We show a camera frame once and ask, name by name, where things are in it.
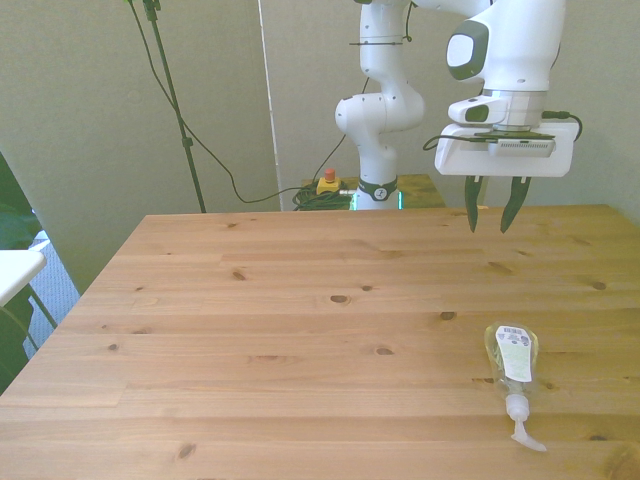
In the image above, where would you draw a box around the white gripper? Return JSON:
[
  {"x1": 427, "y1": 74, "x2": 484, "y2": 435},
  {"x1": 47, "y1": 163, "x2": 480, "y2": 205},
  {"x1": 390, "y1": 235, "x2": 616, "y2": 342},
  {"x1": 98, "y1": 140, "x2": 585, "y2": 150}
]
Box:
[{"x1": 433, "y1": 121, "x2": 576, "y2": 235}]

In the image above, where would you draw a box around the clear sanitizer pump bottle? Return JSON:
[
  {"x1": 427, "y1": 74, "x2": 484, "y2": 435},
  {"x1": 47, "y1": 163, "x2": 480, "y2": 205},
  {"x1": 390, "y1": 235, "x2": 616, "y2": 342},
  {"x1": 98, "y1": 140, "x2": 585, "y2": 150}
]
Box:
[{"x1": 483, "y1": 322, "x2": 549, "y2": 453}]

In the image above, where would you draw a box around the yellow emergency stop button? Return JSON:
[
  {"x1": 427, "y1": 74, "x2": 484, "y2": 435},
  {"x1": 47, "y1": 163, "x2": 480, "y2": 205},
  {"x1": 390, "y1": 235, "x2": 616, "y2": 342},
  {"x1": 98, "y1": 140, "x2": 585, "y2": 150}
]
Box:
[{"x1": 316, "y1": 168, "x2": 343, "y2": 198}]

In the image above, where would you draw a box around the white side table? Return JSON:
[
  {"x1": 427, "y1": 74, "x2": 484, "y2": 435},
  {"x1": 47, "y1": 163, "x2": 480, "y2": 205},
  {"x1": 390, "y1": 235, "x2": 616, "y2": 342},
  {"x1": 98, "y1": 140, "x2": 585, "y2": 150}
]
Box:
[{"x1": 0, "y1": 249, "x2": 49, "y2": 307}]

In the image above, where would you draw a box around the green leafy plant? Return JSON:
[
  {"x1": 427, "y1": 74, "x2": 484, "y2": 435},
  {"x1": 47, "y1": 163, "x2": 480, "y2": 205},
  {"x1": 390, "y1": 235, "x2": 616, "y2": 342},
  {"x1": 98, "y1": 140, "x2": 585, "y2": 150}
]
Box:
[{"x1": 0, "y1": 149, "x2": 42, "y2": 251}]

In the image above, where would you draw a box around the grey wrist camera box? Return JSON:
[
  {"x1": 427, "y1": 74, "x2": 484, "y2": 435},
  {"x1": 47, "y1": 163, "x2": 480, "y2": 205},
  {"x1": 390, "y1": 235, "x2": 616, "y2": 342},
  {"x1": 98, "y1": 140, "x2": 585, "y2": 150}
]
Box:
[{"x1": 473, "y1": 130, "x2": 557, "y2": 158}]

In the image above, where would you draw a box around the coiled dark cable bundle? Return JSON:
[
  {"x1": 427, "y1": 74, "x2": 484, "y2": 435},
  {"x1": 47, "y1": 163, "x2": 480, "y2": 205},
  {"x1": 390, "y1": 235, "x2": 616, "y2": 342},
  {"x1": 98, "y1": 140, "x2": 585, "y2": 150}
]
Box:
[{"x1": 291, "y1": 184, "x2": 357, "y2": 212}]

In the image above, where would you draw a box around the white vertical wall strip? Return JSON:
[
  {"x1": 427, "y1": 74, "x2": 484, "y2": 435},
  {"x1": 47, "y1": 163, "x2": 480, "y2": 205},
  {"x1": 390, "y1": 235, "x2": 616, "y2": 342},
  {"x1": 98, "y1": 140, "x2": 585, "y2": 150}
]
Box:
[{"x1": 256, "y1": 0, "x2": 285, "y2": 212}]

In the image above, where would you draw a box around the long black cable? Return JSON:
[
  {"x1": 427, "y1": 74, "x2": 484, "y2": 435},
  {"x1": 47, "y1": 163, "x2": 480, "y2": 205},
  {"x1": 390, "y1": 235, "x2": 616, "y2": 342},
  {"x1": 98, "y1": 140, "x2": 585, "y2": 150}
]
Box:
[{"x1": 124, "y1": 0, "x2": 348, "y2": 205}]

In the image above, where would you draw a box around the dark camera tripod stand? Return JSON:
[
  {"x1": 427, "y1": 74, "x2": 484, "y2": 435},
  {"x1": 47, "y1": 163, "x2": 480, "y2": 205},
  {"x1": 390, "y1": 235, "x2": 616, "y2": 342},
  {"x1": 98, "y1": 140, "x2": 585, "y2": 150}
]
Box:
[{"x1": 141, "y1": 0, "x2": 208, "y2": 214}]

